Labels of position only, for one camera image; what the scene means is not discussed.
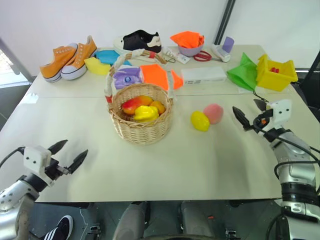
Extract black drawstring cord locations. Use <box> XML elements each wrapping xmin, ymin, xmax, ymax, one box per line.
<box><xmin>250</xmin><ymin>86</ymin><xmax>269</xmax><ymax>103</ymax></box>

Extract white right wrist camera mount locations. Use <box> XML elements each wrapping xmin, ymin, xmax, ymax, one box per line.
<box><xmin>265</xmin><ymin>98</ymin><xmax>293</xmax><ymax>131</ymax></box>

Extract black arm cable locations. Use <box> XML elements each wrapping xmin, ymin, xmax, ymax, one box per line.
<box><xmin>0</xmin><ymin>146</ymin><xmax>26</xmax><ymax>169</ymax></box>
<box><xmin>254</xmin><ymin>121</ymin><xmax>320</xmax><ymax>181</ymax></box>

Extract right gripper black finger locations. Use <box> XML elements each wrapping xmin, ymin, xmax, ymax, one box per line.
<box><xmin>253</xmin><ymin>98</ymin><xmax>270</xmax><ymax>111</ymax></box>
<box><xmin>232</xmin><ymin>105</ymin><xmax>251</xmax><ymax>132</ymax></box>

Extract grey rounded shape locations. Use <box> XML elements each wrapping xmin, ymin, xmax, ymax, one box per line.
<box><xmin>180</xmin><ymin>200</ymin><xmax>216</xmax><ymax>240</ymax></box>
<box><xmin>113</xmin><ymin>200</ymin><xmax>151</xmax><ymax>240</ymax></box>

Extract flat orange cloth bag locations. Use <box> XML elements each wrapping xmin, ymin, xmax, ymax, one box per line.
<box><xmin>139</xmin><ymin>63</ymin><xmax>185</xmax><ymax>92</ymax></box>

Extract pink peach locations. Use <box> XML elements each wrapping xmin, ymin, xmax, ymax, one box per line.
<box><xmin>202</xmin><ymin>102</ymin><xmax>225</xmax><ymax>125</ymax></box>

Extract red handled scissors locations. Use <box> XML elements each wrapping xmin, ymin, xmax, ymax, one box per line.
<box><xmin>192</xmin><ymin>50</ymin><xmax>213</xmax><ymax>62</ymax></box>

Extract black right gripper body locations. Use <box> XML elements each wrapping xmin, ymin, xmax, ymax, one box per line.
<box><xmin>252</xmin><ymin>109</ymin><xmax>274</xmax><ymax>134</ymax></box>

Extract small white card pack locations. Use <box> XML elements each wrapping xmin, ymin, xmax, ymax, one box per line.
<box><xmin>174</xmin><ymin>53</ymin><xmax>191</xmax><ymax>65</ymax></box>

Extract yellow foam sponge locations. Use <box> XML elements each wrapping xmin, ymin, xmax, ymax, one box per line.
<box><xmin>83</xmin><ymin>56</ymin><xmax>111</xmax><ymax>76</ymax></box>

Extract orange canvas sneaker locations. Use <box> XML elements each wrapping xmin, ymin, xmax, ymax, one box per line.
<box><xmin>39</xmin><ymin>42</ymin><xmax>79</xmax><ymax>84</ymax></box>
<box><xmin>60</xmin><ymin>35</ymin><xmax>98</xmax><ymax>81</ymax></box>

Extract purple tissue pack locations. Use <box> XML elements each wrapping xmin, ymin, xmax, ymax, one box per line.
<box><xmin>113</xmin><ymin>65</ymin><xmax>145</xmax><ymax>91</ymax></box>

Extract black shoe with white stripes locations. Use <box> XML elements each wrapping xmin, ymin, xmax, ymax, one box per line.
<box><xmin>43</xmin><ymin>214</ymin><xmax>74</xmax><ymax>240</ymax></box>

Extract yellow plastic bell pepper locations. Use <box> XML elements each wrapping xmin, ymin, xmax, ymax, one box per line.
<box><xmin>132</xmin><ymin>105</ymin><xmax>160</xmax><ymax>123</ymax></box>

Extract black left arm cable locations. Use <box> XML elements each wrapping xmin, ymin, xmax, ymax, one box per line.
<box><xmin>0</xmin><ymin>146</ymin><xmax>26</xmax><ymax>169</ymax></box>

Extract grey window frame post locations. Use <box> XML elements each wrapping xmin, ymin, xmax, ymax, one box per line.
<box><xmin>0</xmin><ymin>36</ymin><xmax>34</xmax><ymax>89</ymax></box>

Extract green cloth bag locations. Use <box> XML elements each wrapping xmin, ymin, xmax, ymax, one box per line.
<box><xmin>226</xmin><ymin>51</ymin><xmax>260</xmax><ymax>94</ymax></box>

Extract yellow lemon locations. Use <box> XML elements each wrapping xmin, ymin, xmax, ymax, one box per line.
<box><xmin>190</xmin><ymin>110</ymin><xmax>211</xmax><ymax>133</ymax></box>

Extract dark vertical pole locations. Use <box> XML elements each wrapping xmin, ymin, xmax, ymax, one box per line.
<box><xmin>213</xmin><ymin>0</ymin><xmax>236</xmax><ymax>46</ymax></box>

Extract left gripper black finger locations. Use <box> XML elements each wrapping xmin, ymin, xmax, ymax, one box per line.
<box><xmin>66</xmin><ymin>149</ymin><xmax>89</xmax><ymax>175</ymax></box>
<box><xmin>47</xmin><ymin>139</ymin><xmax>69</xmax><ymax>155</ymax></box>

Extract black and white sneaker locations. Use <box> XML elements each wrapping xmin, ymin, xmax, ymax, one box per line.
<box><xmin>112</xmin><ymin>29</ymin><xmax>163</xmax><ymax>55</ymax></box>

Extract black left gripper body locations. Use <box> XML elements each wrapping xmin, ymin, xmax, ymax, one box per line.
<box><xmin>44</xmin><ymin>159</ymin><xmax>70</xmax><ymax>181</ymax></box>

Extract wicker basket with handle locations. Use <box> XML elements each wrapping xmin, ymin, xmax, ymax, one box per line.
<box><xmin>104</xmin><ymin>48</ymin><xmax>179</xmax><ymax>146</ymax></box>

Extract red yellow mango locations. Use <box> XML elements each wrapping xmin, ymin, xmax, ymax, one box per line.
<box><xmin>121</xmin><ymin>95</ymin><xmax>154</xmax><ymax>116</ymax></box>

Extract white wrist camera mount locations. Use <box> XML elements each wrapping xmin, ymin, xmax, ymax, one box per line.
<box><xmin>265</xmin><ymin>98</ymin><xmax>293</xmax><ymax>131</ymax></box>
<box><xmin>23</xmin><ymin>146</ymin><xmax>57</xmax><ymax>187</ymax></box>

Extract long white box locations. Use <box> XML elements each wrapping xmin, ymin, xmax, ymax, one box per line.
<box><xmin>180</xmin><ymin>65</ymin><xmax>227</xmax><ymax>87</ymax></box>

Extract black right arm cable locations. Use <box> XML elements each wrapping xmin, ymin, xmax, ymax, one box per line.
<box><xmin>254</xmin><ymin>121</ymin><xmax>320</xmax><ymax>181</ymax></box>

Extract metal wire clips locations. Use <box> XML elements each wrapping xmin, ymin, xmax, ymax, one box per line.
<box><xmin>163</xmin><ymin>47</ymin><xmax>180</xmax><ymax>64</ymax></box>

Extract yellow plastic bin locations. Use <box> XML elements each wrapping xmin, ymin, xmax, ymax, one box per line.
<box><xmin>255</xmin><ymin>53</ymin><xmax>299</xmax><ymax>92</ymax></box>

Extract purple bowl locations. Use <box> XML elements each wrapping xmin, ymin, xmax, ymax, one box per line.
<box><xmin>177</xmin><ymin>40</ymin><xmax>205</xmax><ymax>57</ymax></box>

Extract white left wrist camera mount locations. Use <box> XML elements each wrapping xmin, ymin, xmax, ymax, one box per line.
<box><xmin>23</xmin><ymin>146</ymin><xmax>57</xmax><ymax>187</ymax></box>

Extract orange round fruit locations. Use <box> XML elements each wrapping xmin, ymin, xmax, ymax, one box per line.
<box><xmin>149</xmin><ymin>100</ymin><xmax>167</xmax><ymax>116</ymax></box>

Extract crumpled orange cloth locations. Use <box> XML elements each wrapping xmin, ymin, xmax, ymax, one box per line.
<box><xmin>169</xmin><ymin>30</ymin><xmax>206</xmax><ymax>49</ymax></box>

